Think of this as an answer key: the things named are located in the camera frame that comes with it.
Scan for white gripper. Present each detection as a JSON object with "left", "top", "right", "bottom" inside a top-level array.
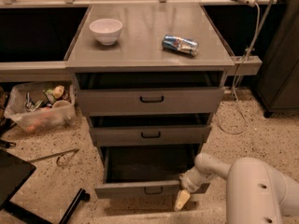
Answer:
[{"left": 174, "top": 167, "right": 207, "bottom": 211}]

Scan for grey bottom drawer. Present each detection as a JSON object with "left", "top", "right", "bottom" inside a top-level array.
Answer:
[{"left": 95, "top": 144, "right": 202, "bottom": 199}]

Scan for grey drawer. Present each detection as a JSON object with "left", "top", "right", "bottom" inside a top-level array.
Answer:
[
  {"left": 95, "top": 144, "right": 202, "bottom": 199},
  {"left": 90, "top": 125, "right": 211, "bottom": 147},
  {"left": 77, "top": 88, "right": 224, "bottom": 116}
]

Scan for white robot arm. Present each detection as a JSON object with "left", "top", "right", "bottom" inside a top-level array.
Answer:
[{"left": 174, "top": 153, "right": 299, "bottom": 224}]

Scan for grey middle drawer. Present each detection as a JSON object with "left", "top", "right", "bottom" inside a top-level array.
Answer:
[{"left": 90, "top": 125, "right": 211, "bottom": 147}]

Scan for grey top drawer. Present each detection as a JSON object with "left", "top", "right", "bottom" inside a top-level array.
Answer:
[{"left": 77, "top": 88, "right": 224, "bottom": 116}]

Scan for grey drawer cabinet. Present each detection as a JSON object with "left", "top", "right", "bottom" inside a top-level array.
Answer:
[{"left": 64, "top": 2, "right": 235, "bottom": 151}]

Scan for metal tongs on floor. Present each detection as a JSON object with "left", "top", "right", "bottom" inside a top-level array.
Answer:
[{"left": 28, "top": 148, "right": 79, "bottom": 165}]

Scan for dark rolling cabinet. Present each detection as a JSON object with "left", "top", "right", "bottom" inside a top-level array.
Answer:
[{"left": 253, "top": 0, "right": 299, "bottom": 118}]

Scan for crushed blue soda can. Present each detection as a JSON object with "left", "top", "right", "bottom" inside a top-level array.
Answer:
[{"left": 162, "top": 35, "right": 199, "bottom": 56}]

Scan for black stand base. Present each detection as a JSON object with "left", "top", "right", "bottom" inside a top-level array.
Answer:
[{"left": 1, "top": 150, "right": 92, "bottom": 224}]

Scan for clear plastic storage bin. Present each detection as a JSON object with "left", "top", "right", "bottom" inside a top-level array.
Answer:
[{"left": 4, "top": 81, "right": 76, "bottom": 133}]

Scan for white ceramic bowl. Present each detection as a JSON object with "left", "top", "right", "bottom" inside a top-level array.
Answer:
[{"left": 89, "top": 19, "right": 122, "bottom": 45}]

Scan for white cable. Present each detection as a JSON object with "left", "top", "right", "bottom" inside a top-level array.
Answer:
[{"left": 216, "top": 2, "right": 262, "bottom": 135}]

